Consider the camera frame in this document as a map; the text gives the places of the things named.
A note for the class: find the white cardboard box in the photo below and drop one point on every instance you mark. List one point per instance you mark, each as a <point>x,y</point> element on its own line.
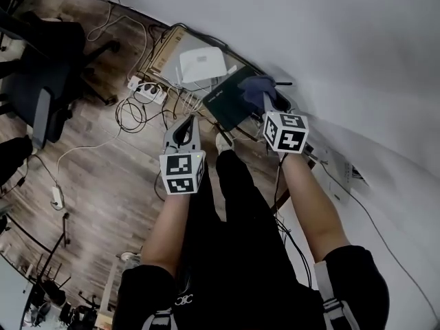
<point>338,177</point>

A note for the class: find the white router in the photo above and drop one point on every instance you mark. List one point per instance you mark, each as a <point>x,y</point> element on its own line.
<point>203,62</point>

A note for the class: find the person's left forearm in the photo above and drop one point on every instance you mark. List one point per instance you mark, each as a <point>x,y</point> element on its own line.
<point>165,236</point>

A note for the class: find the person's right forearm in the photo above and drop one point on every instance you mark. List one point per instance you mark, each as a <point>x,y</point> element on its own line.
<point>309,205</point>

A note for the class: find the white power strip with plugs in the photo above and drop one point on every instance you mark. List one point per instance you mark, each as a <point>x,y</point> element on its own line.
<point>148,91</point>

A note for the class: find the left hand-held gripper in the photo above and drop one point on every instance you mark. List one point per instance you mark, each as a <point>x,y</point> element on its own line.
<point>180,170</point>

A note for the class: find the small white power strip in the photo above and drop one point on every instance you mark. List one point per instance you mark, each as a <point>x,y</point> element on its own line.
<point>57,198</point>

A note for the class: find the grey flat box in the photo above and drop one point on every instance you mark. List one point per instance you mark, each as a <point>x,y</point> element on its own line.
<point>170,71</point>

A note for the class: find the person's white shoe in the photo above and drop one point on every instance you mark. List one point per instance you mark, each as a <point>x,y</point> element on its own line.
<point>223,142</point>

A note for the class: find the person's black shirt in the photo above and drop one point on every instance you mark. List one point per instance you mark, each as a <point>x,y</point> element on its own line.
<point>144,294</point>

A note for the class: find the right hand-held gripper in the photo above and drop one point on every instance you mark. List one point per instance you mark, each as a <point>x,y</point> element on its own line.
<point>285,132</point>

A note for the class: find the brown cardboard box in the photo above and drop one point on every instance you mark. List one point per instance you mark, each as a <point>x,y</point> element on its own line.
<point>165,50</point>

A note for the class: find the black network box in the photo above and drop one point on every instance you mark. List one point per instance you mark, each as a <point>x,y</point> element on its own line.
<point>223,105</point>

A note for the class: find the black office chair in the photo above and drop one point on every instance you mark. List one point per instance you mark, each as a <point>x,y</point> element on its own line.
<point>44,64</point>

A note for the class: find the person's black trousers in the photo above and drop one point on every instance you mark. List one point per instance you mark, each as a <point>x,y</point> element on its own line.
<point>240,218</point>

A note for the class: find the dark blue cloth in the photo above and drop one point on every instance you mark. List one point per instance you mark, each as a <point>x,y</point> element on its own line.
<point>254,89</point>

